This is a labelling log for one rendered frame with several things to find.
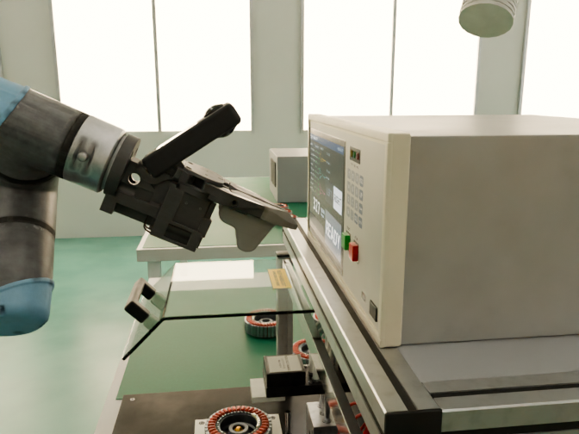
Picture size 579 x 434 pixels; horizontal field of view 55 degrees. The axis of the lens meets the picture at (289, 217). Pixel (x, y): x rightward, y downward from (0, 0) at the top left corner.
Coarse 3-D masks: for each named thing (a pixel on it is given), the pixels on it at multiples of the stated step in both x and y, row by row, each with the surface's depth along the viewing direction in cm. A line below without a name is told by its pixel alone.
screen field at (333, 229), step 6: (330, 216) 75; (330, 222) 76; (336, 222) 72; (330, 228) 76; (336, 228) 72; (330, 234) 76; (336, 234) 72; (330, 240) 76; (336, 240) 72; (330, 246) 76; (336, 246) 72; (336, 252) 72
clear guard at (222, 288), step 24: (192, 264) 95; (216, 264) 95; (240, 264) 95; (264, 264) 95; (288, 264) 95; (168, 288) 84; (192, 288) 83; (216, 288) 83; (240, 288) 83; (264, 288) 83; (288, 288) 83; (168, 312) 75; (192, 312) 75; (216, 312) 75; (240, 312) 75; (264, 312) 75; (288, 312) 75; (312, 312) 76; (144, 336) 73
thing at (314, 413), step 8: (312, 408) 95; (320, 408) 95; (312, 416) 93; (320, 416) 93; (312, 424) 91; (320, 424) 91; (328, 424) 91; (312, 432) 91; (320, 432) 90; (328, 432) 90; (336, 432) 91
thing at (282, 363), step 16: (272, 368) 89; (288, 368) 89; (304, 368) 94; (336, 368) 94; (256, 384) 92; (272, 384) 88; (288, 384) 88; (304, 384) 89; (320, 384) 89; (256, 400) 88; (272, 400) 89; (320, 400) 95
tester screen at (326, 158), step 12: (312, 144) 88; (324, 144) 78; (336, 144) 70; (312, 156) 89; (324, 156) 79; (336, 156) 71; (312, 168) 89; (324, 168) 79; (336, 168) 71; (312, 180) 89; (324, 180) 79; (336, 180) 71; (312, 192) 90; (324, 192) 79; (312, 204) 90; (324, 204) 80; (324, 216) 80; (336, 216) 72; (324, 228) 80; (324, 240) 80
